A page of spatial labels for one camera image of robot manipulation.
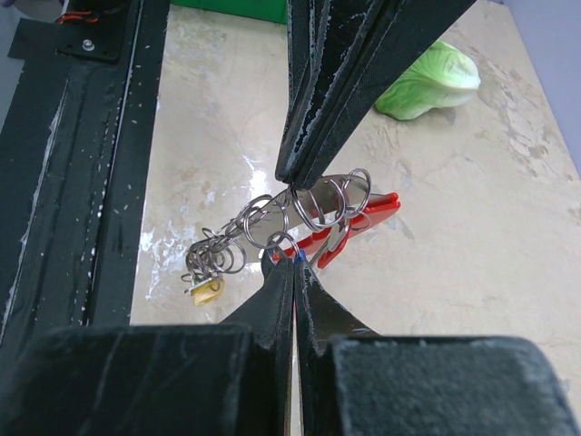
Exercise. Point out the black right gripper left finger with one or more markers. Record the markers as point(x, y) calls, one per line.
point(229, 378)

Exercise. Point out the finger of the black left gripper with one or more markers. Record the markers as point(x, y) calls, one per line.
point(421, 23)
point(335, 48)

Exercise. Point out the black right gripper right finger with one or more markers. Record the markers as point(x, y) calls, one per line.
point(354, 381)

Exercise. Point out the key bunch with red carabiner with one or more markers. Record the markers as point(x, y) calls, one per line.
point(314, 224)

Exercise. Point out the green plastic basket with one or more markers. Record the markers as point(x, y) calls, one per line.
point(274, 11)

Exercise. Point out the green lettuce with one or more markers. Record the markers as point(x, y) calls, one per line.
point(442, 77)

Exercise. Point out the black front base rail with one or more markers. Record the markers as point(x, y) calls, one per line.
point(75, 153)

